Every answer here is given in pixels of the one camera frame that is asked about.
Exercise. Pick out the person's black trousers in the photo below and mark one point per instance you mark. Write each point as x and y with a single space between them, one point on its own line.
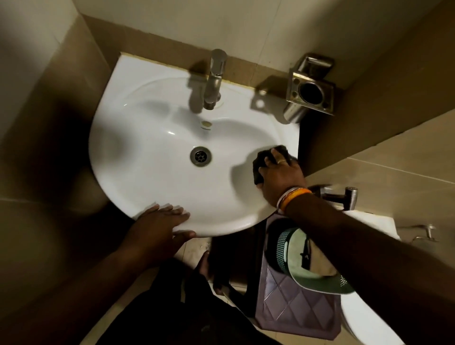
177 312

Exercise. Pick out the brown plastic stool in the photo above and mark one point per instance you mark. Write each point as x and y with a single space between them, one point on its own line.
295 305

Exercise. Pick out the person's left hand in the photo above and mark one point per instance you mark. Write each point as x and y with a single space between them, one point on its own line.
153 238

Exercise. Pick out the steel wall tumbler holder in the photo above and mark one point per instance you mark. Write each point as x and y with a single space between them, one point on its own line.
312 94

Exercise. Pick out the metal basin drain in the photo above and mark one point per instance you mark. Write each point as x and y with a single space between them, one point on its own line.
200 156

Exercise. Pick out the person's right forearm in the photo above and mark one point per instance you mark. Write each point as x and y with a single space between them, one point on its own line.
373 263

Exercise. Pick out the white wrist bangle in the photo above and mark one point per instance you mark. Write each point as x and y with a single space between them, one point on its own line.
284 197

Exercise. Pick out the person's right hand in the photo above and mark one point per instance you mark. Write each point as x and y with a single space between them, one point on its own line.
282 177

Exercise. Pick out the person's left little finger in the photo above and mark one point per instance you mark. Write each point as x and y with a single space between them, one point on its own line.
150 210

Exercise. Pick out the chrome basin tap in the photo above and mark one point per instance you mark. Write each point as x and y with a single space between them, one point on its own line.
214 83

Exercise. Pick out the black scrub sponge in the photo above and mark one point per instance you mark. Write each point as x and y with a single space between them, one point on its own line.
262 158

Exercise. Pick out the orange wrist bangle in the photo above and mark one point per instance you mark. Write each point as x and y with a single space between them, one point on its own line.
297 194

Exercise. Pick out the person's left forearm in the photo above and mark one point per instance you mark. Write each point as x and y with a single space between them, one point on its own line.
71 302

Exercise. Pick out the person's left thumb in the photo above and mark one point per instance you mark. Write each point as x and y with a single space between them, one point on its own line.
185 236

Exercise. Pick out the person's left middle finger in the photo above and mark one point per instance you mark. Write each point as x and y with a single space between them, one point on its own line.
172 213

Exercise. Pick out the person's right thumb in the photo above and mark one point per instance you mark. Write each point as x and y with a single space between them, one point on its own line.
262 171

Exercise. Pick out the chrome hand sprayer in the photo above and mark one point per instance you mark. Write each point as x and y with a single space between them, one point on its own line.
341 197

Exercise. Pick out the green mesh cap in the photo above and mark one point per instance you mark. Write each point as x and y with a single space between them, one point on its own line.
295 256

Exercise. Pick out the chrome wall lever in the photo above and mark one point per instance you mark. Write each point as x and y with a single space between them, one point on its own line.
426 232

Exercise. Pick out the white toilet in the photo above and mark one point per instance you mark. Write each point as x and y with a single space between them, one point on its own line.
366 320

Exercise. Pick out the white ceramic wash basin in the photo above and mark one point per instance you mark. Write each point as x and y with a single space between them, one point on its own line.
149 142

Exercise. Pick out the person's bare foot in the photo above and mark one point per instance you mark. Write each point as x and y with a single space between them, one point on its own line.
205 264

